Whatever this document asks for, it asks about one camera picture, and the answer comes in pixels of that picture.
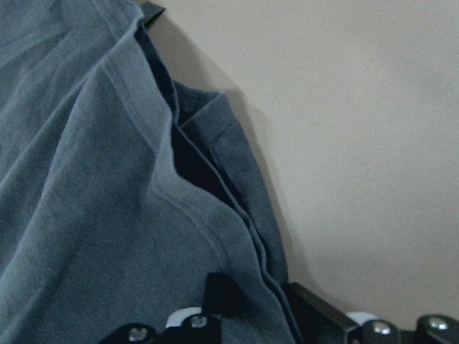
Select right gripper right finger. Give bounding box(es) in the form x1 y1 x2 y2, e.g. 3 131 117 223
283 283 403 344

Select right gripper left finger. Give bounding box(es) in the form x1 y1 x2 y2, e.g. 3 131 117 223
179 272 245 343

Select black graphic t-shirt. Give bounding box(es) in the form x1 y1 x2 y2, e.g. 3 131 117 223
1 1 302 343

